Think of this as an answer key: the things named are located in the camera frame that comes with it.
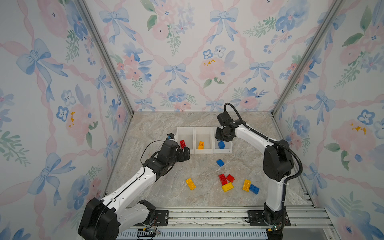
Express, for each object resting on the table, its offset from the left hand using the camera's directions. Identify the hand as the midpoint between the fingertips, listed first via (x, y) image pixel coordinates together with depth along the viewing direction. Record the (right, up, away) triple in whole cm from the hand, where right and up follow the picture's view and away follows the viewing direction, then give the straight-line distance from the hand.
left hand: (184, 149), depth 82 cm
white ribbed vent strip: (+7, -39, -11) cm, 41 cm away
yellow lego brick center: (+24, -21, +2) cm, 32 cm away
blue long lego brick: (+38, -22, 0) cm, 44 cm away
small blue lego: (+22, -10, +11) cm, 26 cm away
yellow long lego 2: (+35, -20, +2) cm, 40 cm away
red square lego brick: (-2, +1, +19) cm, 19 cm away
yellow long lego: (+4, -20, +2) cm, 20 cm away
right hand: (+21, +7, +14) cm, 26 cm away
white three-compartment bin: (+11, +3, +23) cm, 25 cm away
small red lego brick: (+27, -18, +5) cm, 32 cm away
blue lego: (+24, +1, +17) cm, 29 cm away
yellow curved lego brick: (+10, +1, +16) cm, 19 cm away
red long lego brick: (+22, -18, +4) cm, 28 cm away
